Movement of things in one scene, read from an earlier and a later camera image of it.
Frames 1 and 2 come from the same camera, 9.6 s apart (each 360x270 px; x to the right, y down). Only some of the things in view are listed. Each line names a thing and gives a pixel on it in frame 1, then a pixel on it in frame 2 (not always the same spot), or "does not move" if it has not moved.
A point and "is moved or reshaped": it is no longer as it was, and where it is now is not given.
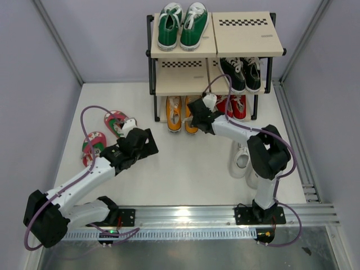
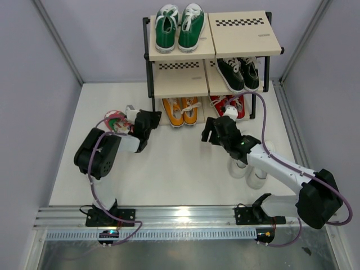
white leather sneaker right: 253,178 does not move
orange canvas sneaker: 174,113 is moved or reshaped
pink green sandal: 114,124 does not move
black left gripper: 149,148 to 155,117
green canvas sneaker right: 194,25 does not move
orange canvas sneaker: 189,128 is moved or reshaped
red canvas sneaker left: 221,104 does not move
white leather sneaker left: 240,159 does not move
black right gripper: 194,122 to 210,126
